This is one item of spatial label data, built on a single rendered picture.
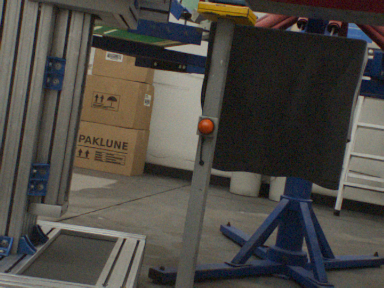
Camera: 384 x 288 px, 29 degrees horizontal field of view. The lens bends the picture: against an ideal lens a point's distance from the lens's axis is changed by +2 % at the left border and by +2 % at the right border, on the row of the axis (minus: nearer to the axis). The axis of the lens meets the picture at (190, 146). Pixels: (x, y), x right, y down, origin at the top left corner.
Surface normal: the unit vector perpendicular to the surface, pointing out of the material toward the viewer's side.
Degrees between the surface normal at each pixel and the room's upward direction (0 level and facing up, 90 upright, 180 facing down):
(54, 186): 90
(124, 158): 90
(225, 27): 90
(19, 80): 90
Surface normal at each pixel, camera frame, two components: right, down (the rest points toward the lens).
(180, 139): -0.23, 0.01
